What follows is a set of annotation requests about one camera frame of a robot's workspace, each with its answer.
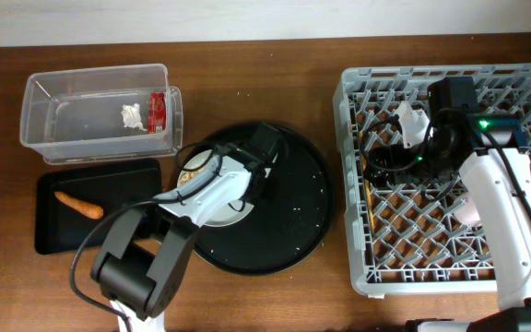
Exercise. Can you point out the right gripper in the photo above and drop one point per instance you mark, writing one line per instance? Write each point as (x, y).
(396, 171)

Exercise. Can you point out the wooden chopstick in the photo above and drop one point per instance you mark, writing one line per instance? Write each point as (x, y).
(367, 188)

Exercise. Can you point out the grey plate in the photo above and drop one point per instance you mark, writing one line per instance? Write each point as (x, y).
(229, 214)

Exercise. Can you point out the carrot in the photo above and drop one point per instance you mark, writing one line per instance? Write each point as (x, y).
(85, 208)

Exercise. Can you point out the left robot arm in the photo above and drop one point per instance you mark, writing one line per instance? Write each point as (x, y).
(142, 261)

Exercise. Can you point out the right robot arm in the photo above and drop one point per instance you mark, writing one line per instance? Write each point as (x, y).
(454, 140)

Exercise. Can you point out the grey dishwasher rack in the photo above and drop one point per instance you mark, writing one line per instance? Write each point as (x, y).
(418, 246)

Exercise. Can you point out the black round tray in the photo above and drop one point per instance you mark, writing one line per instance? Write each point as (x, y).
(292, 214)

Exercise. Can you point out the peanut and rice scraps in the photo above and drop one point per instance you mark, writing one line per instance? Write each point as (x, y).
(188, 175)

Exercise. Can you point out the red wrapper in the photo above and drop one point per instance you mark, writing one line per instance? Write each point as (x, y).
(156, 121)

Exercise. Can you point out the crumpled white tissue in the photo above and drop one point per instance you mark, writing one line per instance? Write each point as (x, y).
(132, 117)

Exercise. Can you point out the clear plastic bin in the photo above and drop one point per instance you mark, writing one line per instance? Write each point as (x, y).
(74, 116)

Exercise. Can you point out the black rectangular tray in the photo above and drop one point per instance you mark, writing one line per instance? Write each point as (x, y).
(59, 228)

